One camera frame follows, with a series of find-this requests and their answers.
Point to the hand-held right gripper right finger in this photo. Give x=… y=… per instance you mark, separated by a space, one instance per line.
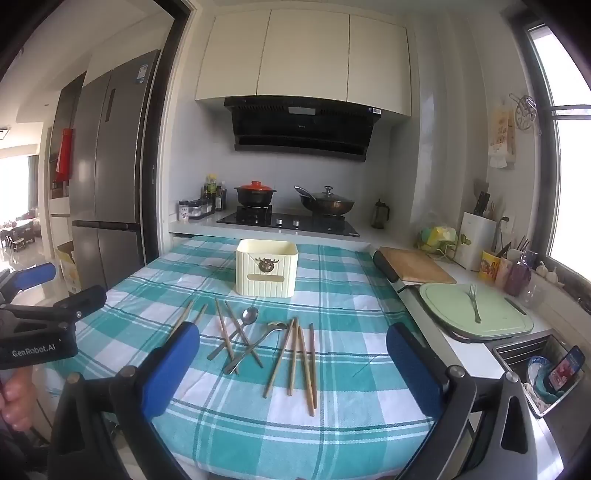
x=411 y=364

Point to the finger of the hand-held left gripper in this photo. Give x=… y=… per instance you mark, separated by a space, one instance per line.
x=87 y=297
x=37 y=273

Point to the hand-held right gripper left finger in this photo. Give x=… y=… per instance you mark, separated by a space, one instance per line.
x=171 y=364

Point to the steel spoon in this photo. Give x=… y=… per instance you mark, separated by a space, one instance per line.
x=277 y=326
x=250 y=314

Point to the bunch of wooden chopsticks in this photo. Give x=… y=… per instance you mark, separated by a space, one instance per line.
x=313 y=364

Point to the cream ribbed utensil holder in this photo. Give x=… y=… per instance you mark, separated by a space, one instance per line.
x=249 y=277

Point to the person's left hand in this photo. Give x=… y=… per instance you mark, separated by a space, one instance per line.
x=16 y=397

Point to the cardboard box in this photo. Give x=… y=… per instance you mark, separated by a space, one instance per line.
x=69 y=270

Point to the dark wooden furniture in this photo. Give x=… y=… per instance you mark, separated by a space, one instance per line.
x=18 y=230

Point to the teal plaid tablecloth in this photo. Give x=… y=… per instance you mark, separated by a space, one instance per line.
x=341 y=314

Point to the steel fork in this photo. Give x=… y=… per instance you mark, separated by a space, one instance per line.
x=473 y=302

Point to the wooden cutting board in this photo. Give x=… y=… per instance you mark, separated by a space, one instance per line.
x=415 y=265

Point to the black rolled mat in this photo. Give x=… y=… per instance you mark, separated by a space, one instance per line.
x=385 y=267

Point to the green cutting board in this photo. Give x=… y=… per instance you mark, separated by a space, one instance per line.
x=498 y=314

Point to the steel sink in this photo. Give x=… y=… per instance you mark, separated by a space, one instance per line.
x=517 y=353

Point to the grey refrigerator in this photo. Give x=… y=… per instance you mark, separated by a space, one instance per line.
x=106 y=184

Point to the yellow printed cup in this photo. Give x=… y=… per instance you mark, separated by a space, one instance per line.
x=488 y=267

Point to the blue patterned bowl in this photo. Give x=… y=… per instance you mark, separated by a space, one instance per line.
x=538 y=374

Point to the pink cup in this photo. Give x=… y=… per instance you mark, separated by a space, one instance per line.
x=503 y=274

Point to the labelled spice jar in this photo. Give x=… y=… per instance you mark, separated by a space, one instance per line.
x=183 y=211

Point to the plastic bag of sponges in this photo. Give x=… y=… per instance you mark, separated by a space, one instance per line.
x=438 y=237

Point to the purple bottle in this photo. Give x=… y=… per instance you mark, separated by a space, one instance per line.
x=518 y=277

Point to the white knife block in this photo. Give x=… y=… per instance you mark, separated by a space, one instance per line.
x=478 y=242

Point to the spice jar rack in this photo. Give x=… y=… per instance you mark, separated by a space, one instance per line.
x=202 y=208

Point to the french press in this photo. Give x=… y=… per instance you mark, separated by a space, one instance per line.
x=379 y=217

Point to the smartphone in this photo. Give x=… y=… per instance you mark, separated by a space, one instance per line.
x=565 y=369

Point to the garlic bulb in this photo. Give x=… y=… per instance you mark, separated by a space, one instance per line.
x=541 y=267
x=552 y=273

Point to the dark sauce bottle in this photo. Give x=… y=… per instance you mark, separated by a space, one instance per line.
x=220 y=197

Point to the yellow-capped oil bottle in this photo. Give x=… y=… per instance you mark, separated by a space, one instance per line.
x=211 y=184

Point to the black glass gas stove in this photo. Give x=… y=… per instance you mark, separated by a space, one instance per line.
x=314 y=224

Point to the wok with glass lid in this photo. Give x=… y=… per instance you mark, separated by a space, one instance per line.
x=328 y=205

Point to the black clay pot red lid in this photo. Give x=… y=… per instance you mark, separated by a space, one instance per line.
x=254 y=196

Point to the window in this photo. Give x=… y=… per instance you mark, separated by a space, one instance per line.
x=570 y=184

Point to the black range hood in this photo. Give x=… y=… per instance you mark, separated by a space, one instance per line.
x=300 y=129

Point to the red wall hanging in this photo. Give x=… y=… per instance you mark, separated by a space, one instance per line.
x=64 y=154

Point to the wall calendar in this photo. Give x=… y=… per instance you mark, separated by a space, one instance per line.
x=502 y=138

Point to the white wall cabinet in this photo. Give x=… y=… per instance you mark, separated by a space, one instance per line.
x=300 y=55

